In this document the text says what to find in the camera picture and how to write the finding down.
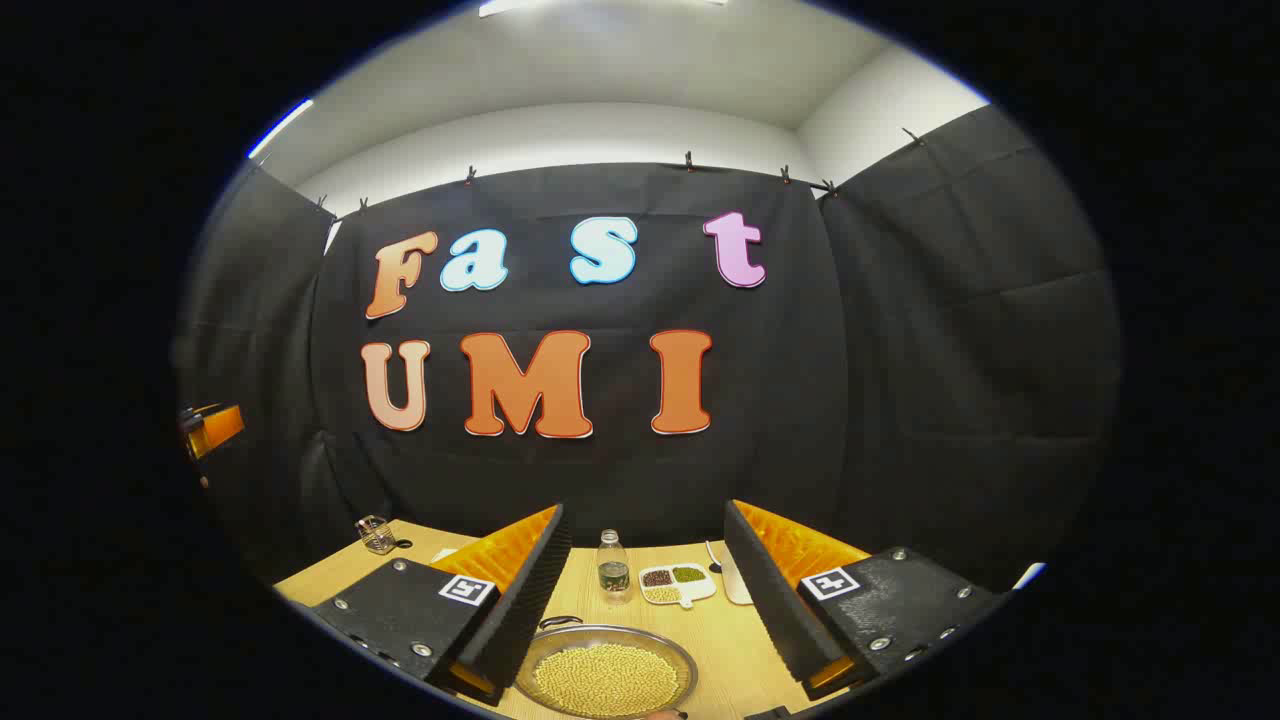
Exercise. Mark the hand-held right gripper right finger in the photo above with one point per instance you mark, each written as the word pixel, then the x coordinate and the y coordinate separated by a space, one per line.
pixel 770 600

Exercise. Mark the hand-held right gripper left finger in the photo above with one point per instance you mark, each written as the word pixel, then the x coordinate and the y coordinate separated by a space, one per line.
pixel 520 600

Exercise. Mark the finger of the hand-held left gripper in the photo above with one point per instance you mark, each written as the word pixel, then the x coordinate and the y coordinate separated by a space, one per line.
pixel 220 428

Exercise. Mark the white toaster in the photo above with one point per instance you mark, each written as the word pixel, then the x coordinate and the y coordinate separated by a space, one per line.
pixel 738 590

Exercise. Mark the white divided plate of beans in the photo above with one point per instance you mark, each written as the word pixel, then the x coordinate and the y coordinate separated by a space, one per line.
pixel 677 583

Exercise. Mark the clear plastic water bottle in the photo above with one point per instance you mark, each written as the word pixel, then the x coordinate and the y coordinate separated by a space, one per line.
pixel 612 575

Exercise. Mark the pile of yellow soybeans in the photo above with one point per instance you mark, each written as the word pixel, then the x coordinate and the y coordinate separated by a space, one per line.
pixel 605 680

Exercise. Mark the small glass jar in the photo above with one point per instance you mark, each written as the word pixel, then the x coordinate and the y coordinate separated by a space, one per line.
pixel 377 537

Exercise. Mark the black backdrop cloth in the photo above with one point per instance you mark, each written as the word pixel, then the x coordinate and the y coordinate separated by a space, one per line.
pixel 800 400

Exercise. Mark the row of black cloth clips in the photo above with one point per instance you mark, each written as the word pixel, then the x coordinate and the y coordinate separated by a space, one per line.
pixel 688 162

